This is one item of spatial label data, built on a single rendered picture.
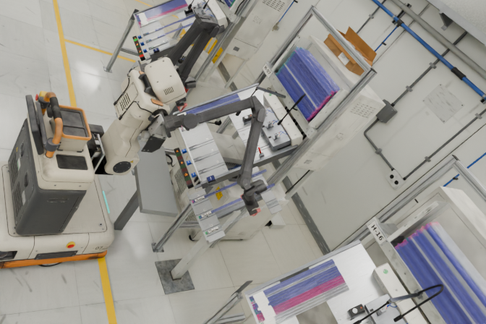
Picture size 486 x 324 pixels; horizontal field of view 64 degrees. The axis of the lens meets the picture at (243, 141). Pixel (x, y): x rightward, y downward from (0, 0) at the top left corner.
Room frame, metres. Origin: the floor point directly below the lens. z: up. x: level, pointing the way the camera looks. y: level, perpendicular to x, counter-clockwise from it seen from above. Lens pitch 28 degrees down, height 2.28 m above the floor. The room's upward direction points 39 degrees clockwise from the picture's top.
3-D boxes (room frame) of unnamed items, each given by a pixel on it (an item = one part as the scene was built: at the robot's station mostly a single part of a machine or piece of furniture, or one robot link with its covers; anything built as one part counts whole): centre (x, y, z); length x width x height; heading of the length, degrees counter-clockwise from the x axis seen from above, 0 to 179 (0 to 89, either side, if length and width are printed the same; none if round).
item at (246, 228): (2.78, -0.13, 0.31); 0.70 x 0.65 x 0.62; 48
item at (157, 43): (3.61, 1.05, 0.66); 1.01 x 0.73 x 1.31; 138
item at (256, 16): (3.77, 0.93, 0.95); 1.35 x 0.82 x 1.90; 138
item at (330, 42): (2.94, -0.22, 1.82); 0.68 x 0.30 x 0.20; 48
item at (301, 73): (2.65, -0.10, 1.52); 0.51 x 0.13 x 0.27; 48
